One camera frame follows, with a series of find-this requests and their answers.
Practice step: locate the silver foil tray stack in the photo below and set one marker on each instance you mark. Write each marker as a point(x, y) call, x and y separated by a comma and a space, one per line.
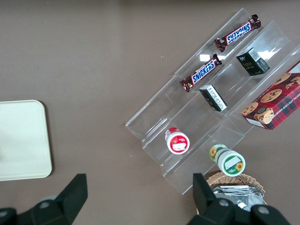
point(239, 194)

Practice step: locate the small black box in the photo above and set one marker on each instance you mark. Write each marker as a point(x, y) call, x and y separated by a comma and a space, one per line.
point(213, 97)
point(252, 62)

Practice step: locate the red plaid cookie box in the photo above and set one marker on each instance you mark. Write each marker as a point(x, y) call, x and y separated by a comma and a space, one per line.
point(276, 100)

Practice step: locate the red lid cup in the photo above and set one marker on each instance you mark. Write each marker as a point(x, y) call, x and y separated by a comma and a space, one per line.
point(177, 143)

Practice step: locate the Snickers chocolate bar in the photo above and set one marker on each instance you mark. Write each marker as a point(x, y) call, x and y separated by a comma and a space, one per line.
point(238, 33)
point(202, 72)

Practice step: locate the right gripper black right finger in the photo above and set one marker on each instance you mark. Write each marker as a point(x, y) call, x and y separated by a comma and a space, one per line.
point(206, 204)

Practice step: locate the green sunflower lid cup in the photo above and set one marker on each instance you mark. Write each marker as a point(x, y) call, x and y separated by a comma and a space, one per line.
point(230, 162)

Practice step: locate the light tan wicker basket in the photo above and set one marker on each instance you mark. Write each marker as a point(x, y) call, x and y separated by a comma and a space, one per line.
point(234, 179)

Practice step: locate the beige plastic tray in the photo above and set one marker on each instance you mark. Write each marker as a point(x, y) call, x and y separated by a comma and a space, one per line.
point(23, 140)

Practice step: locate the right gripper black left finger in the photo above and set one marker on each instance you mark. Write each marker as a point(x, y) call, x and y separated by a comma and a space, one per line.
point(68, 201)

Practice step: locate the clear acrylic stepped shelf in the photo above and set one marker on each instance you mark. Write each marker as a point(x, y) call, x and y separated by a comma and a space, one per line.
point(164, 117)

